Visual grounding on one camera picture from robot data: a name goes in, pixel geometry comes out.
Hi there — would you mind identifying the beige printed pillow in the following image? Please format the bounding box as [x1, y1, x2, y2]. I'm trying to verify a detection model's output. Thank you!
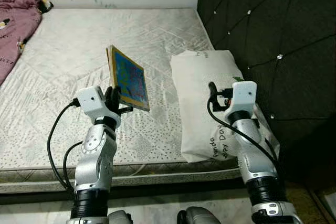
[170, 50, 279, 163]

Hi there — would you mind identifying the yellow blue children's book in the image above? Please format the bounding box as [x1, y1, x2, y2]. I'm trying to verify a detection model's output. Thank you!
[106, 45, 151, 112]

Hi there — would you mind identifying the pink cartoon print blanket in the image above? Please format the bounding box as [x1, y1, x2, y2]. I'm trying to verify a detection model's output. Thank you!
[0, 0, 54, 86]

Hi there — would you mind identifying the white quilted mattress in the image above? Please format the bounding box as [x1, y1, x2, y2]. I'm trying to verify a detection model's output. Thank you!
[0, 8, 247, 183]

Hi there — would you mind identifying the patterned fabric bed base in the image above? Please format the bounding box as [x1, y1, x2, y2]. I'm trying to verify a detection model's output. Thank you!
[0, 164, 245, 194]

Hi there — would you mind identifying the black tufted headboard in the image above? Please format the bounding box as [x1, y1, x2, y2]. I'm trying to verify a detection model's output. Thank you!
[197, 0, 336, 189]

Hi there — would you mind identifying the silver right robot leg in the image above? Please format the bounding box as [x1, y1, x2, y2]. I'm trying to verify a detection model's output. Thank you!
[177, 206, 222, 224]

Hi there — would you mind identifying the brown floor mat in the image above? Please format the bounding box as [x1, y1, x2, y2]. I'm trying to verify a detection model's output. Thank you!
[283, 181, 336, 224]

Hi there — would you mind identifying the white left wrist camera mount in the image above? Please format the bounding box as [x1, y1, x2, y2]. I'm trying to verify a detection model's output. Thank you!
[75, 86, 121, 128]

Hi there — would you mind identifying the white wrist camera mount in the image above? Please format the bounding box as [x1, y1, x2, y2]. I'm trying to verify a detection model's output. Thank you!
[229, 80, 258, 115]
[75, 86, 121, 128]

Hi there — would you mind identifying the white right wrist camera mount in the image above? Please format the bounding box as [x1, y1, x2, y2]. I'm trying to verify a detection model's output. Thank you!
[229, 80, 258, 115]

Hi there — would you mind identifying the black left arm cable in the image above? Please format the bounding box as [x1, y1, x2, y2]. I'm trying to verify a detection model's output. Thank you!
[46, 100, 85, 194]

